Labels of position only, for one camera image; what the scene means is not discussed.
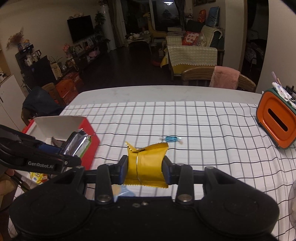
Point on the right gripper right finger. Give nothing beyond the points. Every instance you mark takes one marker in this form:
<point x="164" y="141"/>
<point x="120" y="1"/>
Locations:
<point x="169" y="171"/>

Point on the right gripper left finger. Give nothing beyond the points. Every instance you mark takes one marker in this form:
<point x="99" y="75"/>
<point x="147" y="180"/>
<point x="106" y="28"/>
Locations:
<point x="120" y="170"/>

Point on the yellow snack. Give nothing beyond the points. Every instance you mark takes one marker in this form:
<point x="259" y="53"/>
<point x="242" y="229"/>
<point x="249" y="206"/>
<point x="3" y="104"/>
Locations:
<point x="145" y="165"/>

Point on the dark brown snack packet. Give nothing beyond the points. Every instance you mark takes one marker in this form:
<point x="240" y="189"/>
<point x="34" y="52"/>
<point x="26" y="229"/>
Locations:
<point x="57" y="143"/>

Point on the silver foil snack bar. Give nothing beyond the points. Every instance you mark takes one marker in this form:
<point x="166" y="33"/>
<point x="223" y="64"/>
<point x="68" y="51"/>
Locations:
<point x="77" y="144"/>

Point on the light blue biscuit packet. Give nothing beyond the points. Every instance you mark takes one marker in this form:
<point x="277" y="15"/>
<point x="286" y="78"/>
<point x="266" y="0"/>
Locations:
<point x="121" y="190"/>

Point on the yellow minion jelly pouch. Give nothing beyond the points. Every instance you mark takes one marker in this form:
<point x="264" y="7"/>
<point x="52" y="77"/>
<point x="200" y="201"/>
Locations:
<point x="38" y="178"/>

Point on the left hand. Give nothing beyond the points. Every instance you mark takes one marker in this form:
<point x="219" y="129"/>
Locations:
<point x="6" y="184"/>

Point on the blue wrapped candy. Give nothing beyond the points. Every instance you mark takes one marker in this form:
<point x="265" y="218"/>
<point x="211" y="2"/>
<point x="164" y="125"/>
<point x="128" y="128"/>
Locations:
<point x="171" y="139"/>

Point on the red white cardboard box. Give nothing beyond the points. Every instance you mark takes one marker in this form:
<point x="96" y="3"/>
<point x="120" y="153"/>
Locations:
<point x="60" y="128"/>

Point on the white cabinet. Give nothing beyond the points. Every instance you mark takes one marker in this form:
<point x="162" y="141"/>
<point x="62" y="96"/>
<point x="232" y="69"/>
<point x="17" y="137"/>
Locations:
<point x="12" y="99"/>

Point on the dark blue jacket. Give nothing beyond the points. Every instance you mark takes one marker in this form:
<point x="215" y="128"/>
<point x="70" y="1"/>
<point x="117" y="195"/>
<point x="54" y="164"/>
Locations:
<point x="40" y="103"/>

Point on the wooden chair with jacket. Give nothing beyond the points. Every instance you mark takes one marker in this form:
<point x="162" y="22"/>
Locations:
<point x="51" y="89"/>

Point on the white grid tablecloth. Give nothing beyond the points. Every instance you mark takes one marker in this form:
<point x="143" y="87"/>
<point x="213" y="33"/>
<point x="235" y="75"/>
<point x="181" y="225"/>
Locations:
<point x="220" y="134"/>

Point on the orange gift boxes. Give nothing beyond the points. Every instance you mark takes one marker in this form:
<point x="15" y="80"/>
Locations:
<point x="69" y="87"/>

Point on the dark sideboard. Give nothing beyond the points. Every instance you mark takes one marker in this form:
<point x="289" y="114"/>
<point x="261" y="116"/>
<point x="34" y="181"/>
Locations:
<point x="35" y="69"/>

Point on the pink towel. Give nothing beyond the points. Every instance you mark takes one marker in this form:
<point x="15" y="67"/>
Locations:
<point x="224" y="77"/>

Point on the wooden chair with towel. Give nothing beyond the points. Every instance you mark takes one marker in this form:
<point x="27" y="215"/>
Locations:
<point x="204" y="73"/>

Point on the orange tissue box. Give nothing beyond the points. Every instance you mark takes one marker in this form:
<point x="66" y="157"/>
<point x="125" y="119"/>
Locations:
<point x="277" y="117"/>

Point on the sofa with cream cover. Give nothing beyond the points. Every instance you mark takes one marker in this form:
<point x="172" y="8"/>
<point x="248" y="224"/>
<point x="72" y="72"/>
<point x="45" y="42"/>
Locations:
<point x="209" y="51"/>

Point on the red cushion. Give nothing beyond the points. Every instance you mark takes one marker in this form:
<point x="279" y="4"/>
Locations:
<point x="190" y="38"/>

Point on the black television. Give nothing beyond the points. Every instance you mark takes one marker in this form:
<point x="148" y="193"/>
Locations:
<point x="80" y="28"/>

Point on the blue cushion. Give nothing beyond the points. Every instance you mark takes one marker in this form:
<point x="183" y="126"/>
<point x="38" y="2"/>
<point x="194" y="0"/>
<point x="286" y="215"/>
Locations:
<point x="213" y="17"/>

